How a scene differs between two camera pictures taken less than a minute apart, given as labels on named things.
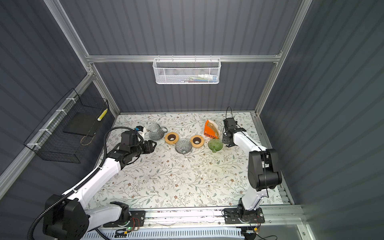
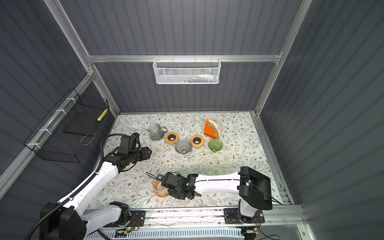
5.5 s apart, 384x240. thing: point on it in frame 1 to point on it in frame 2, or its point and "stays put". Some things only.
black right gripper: (224, 139) to (171, 192)
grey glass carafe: (156, 132) stays put
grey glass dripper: (183, 146) stays put
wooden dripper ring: (197, 141) stays put
